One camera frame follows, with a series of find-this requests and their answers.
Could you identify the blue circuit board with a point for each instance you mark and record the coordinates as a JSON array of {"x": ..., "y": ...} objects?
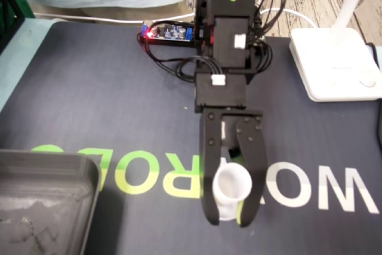
[{"x": 170, "y": 32}]

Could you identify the black printed stand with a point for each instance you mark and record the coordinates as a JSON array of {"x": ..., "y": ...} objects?
[{"x": 9, "y": 22}]

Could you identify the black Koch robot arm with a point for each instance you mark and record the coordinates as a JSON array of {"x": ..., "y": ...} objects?
[{"x": 229, "y": 43}]

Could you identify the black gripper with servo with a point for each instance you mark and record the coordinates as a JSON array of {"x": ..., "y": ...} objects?
[{"x": 229, "y": 132}]

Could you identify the white flat object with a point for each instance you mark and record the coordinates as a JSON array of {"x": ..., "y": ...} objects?
[{"x": 328, "y": 64}]

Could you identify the black plastic tray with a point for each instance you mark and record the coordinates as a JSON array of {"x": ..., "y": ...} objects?
[{"x": 44, "y": 207}]

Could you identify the dark grey WOWROBO mat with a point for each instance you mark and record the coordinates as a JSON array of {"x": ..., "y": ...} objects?
[{"x": 119, "y": 102}]

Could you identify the white translucent plastic cup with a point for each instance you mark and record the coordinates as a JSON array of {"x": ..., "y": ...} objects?
[{"x": 232, "y": 183}]

